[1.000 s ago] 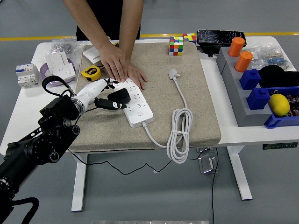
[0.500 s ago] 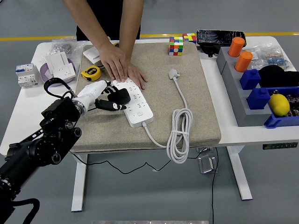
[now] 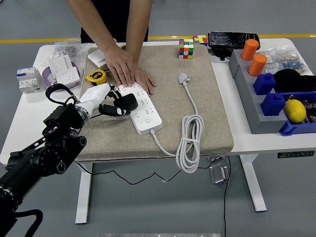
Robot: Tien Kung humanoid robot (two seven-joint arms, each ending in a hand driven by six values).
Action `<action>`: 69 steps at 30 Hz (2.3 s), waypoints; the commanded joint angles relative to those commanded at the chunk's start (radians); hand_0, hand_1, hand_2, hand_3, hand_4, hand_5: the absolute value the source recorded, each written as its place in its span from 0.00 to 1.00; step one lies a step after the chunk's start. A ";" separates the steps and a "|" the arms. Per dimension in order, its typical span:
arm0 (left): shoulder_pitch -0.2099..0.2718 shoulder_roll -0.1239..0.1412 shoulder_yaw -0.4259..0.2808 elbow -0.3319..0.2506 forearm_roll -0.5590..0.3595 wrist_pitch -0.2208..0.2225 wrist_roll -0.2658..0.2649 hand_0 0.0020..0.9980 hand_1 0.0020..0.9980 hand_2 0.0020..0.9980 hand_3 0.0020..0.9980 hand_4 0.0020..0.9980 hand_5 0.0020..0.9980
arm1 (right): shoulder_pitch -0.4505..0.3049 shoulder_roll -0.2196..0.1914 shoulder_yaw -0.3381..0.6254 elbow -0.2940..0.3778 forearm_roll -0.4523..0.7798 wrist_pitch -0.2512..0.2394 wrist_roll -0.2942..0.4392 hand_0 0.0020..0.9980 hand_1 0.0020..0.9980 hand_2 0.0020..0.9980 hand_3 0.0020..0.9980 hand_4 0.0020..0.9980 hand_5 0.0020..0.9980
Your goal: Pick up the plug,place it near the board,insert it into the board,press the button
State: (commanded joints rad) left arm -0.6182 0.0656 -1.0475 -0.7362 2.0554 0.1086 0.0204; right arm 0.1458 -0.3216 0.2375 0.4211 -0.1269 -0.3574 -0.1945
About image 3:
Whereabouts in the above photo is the person's left hand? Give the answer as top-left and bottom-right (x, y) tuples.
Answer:
(134, 63), (157, 95)

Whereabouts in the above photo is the person's right hand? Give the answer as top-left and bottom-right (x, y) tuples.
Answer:
(104, 43), (136, 87)

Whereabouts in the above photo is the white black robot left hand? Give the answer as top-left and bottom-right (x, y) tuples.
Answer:
(78, 82), (131, 117)

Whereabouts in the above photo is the black plug adapter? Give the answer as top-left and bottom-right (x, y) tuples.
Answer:
(115, 93), (139, 115)

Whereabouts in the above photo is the white power strip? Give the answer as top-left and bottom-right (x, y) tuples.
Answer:
(118, 83), (163, 136)

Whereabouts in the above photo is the circuit board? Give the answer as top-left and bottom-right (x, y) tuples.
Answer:
(286, 93), (316, 124)

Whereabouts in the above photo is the yellow tape measure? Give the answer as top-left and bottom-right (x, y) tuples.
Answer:
(85, 69), (108, 86)

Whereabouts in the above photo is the white socket panel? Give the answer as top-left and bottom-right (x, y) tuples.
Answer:
(56, 68), (81, 86)

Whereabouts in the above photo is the grey-brown mat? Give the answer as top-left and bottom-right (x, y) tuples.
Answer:
(74, 45), (235, 162)

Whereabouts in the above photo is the large Rubik's cube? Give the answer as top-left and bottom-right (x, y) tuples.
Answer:
(178, 39), (195, 60)

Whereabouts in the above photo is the purple bowl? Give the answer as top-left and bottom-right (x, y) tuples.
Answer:
(41, 62), (81, 92)

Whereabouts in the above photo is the plastic bag of metal parts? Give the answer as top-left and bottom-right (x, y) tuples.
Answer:
(54, 40), (88, 66)

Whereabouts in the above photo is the small Rubik's cube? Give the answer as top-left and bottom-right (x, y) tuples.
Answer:
(193, 35), (208, 47)

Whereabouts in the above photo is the white circuit breaker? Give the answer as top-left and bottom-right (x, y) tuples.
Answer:
(16, 67), (43, 94)

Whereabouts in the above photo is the black plastic-wrapped box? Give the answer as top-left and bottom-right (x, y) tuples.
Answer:
(207, 31), (260, 61)

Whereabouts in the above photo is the grey stepped block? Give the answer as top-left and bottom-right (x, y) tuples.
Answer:
(228, 49), (289, 135)

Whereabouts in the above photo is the white table leg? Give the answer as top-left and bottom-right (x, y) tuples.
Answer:
(239, 154), (268, 212)
(75, 162), (93, 225)

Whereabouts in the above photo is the orange cylinder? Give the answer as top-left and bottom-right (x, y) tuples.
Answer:
(247, 54), (268, 77)
(240, 39), (260, 61)

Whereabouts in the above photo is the blue block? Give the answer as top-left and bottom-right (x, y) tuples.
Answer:
(260, 92), (286, 117)
(253, 73), (276, 96)

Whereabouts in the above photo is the plastic bag of small parts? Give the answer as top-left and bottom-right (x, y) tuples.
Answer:
(259, 48), (308, 75)

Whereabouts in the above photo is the black cap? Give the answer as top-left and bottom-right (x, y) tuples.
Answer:
(272, 69), (316, 93)

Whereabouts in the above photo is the yellow lemon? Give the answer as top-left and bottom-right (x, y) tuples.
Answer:
(283, 99), (307, 124)

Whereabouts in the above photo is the blue bin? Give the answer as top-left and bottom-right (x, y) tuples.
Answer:
(278, 91), (316, 137)

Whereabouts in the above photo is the table control panel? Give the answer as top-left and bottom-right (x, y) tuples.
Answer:
(276, 150), (316, 159)

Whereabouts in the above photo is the white wall switch plate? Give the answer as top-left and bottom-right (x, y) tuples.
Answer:
(87, 48), (109, 69)

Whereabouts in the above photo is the white power strip cable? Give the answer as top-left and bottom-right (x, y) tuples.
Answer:
(150, 72), (204, 174)

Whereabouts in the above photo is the white switch panel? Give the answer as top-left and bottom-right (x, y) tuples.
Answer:
(47, 54), (74, 79)

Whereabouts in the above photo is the thin black plug cord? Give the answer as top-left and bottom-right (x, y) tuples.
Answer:
(74, 113), (183, 185)

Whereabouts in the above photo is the black floor cable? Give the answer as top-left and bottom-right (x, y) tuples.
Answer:
(223, 155), (232, 237)

